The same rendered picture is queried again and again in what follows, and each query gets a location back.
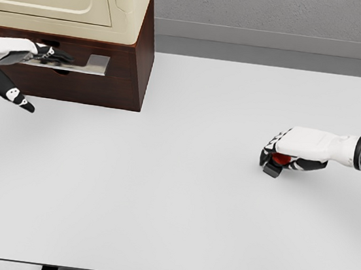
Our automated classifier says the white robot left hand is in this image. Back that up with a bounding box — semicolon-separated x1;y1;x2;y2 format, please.
0;35;78;118

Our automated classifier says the red button switch black base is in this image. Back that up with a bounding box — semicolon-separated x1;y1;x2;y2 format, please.
262;150;294;181

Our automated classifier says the brown drawer with silver handle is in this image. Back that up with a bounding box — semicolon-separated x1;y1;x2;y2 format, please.
0;33;137;82

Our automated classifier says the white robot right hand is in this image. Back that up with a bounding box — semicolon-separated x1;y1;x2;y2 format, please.
258;122;334;175

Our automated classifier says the brown drawer with notch pull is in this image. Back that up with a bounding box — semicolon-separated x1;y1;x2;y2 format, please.
0;61;133;103

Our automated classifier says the dark brown wooden cabinet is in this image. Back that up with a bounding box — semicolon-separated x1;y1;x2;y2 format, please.
0;0;162;114

